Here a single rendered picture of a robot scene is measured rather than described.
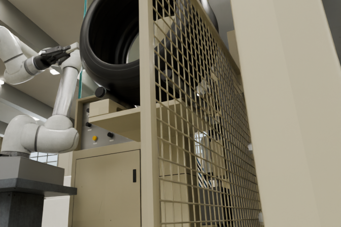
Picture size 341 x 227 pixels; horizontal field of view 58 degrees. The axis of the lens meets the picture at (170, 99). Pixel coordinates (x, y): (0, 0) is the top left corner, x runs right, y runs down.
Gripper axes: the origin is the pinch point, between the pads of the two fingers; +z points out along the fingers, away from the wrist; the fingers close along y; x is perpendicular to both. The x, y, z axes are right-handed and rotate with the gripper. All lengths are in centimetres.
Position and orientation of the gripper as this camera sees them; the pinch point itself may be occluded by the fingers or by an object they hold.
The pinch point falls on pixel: (72, 47)
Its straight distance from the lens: 157.2
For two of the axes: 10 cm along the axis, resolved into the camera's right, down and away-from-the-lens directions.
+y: 4.2, 3.2, 8.5
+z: 8.9, -3.2, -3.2
